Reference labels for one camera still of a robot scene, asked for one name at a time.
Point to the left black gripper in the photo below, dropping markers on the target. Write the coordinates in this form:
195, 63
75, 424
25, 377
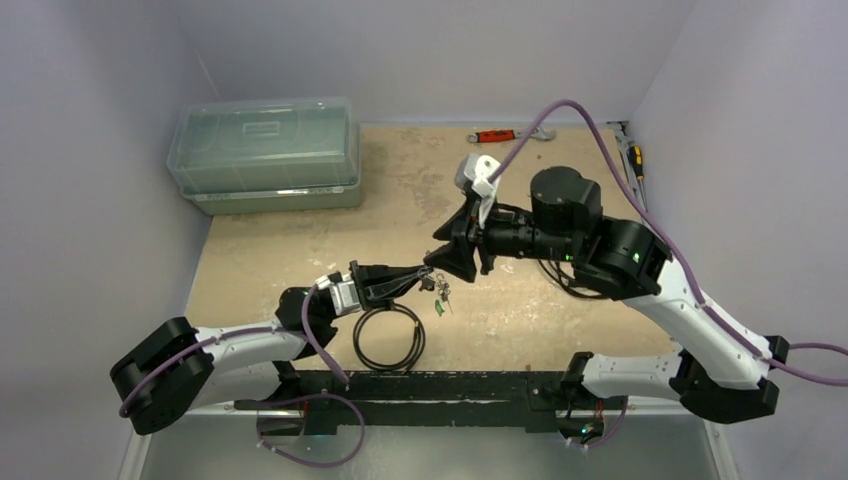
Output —
377, 284

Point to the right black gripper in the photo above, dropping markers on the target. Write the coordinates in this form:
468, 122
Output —
474, 240

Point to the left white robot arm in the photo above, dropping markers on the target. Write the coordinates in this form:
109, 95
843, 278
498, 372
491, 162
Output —
180, 367

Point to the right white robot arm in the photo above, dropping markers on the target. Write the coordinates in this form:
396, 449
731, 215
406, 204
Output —
717, 372

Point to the clear green plastic storage box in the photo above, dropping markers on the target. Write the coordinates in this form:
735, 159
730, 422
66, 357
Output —
261, 156

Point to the yellow black screwdriver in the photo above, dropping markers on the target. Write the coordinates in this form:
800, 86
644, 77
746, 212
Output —
635, 159

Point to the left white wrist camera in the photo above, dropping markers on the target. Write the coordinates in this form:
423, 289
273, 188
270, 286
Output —
342, 291

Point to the red handled adjustable wrench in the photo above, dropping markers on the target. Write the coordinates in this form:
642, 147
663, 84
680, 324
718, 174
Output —
505, 135

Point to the aluminium frame rail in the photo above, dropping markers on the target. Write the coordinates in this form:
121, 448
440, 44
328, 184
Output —
253, 388

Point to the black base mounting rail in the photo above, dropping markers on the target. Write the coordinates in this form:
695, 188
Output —
532, 401

